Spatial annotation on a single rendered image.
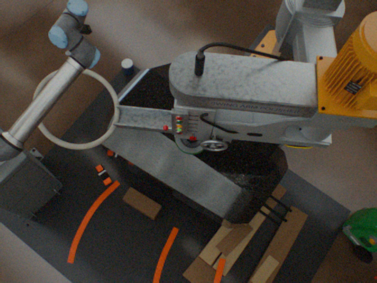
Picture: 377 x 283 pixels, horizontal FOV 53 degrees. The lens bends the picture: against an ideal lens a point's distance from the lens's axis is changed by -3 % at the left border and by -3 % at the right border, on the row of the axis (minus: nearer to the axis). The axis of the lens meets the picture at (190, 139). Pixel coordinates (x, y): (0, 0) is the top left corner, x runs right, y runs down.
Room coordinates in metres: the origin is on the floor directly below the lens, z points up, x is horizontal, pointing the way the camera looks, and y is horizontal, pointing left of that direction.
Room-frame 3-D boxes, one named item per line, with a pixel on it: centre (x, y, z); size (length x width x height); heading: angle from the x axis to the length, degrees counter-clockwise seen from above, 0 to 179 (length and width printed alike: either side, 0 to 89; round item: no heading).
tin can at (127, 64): (1.76, 0.63, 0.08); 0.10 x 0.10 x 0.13
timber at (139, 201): (0.53, 0.33, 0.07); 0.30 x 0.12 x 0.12; 64
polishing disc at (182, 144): (0.84, -0.01, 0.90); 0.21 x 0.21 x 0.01
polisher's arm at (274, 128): (0.83, -0.40, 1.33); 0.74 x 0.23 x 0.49; 90
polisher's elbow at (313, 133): (0.84, -0.67, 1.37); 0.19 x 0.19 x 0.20
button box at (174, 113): (0.73, 0.06, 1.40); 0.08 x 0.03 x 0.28; 90
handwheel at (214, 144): (0.72, -0.13, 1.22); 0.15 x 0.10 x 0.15; 90
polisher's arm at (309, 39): (1.29, -0.63, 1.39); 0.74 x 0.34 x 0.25; 4
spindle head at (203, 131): (0.84, -0.09, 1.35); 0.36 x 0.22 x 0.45; 90
